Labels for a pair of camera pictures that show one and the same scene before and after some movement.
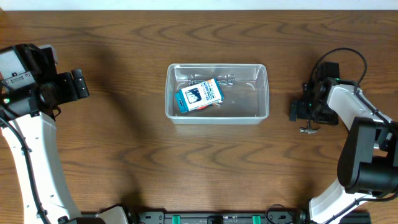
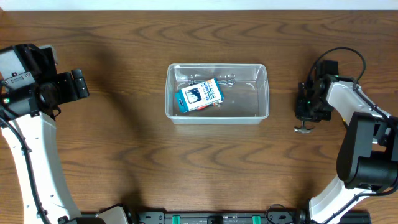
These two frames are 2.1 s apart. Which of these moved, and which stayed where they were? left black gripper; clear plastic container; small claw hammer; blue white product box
Moved: small claw hammer
Stayed: left black gripper; clear plastic container; blue white product box
